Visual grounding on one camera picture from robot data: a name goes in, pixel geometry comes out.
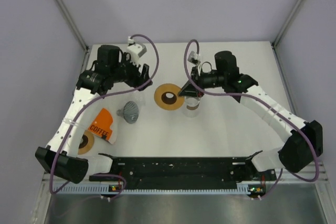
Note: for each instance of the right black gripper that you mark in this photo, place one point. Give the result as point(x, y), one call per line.
point(197, 74)

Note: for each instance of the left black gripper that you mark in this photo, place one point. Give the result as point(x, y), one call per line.
point(136, 76)

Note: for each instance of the wooden dripper ring stand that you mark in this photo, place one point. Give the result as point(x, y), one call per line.
point(166, 97)

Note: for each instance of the orange coffee filter box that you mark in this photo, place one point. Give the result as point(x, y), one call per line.
point(105, 126)

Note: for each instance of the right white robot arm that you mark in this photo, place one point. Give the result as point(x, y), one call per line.
point(302, 140)

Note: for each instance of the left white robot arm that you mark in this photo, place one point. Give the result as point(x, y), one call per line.
point(60, 156)

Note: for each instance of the ribbed grey glass dripper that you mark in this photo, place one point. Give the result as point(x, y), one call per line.
point(130, 112)

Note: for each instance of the glass carafe with brown band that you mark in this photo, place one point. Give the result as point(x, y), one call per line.
point(191, 106)

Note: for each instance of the grey glass carafe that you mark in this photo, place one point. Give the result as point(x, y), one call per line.
point(138, 98)

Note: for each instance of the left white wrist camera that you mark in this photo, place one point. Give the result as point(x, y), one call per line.
point(135, 50)

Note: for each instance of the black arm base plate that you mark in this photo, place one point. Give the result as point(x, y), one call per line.
point(178, 173)

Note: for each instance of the left aluminium frame post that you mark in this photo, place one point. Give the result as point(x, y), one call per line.
point(71, 24)

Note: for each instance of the aluminium frame post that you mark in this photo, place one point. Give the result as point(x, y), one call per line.
point(288, 21)
point(71, 24)

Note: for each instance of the right aluminium frame post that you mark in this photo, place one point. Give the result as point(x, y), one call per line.
point(288, 21)

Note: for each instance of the aluminium front rail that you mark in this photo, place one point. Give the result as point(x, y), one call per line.
point(308, 172)

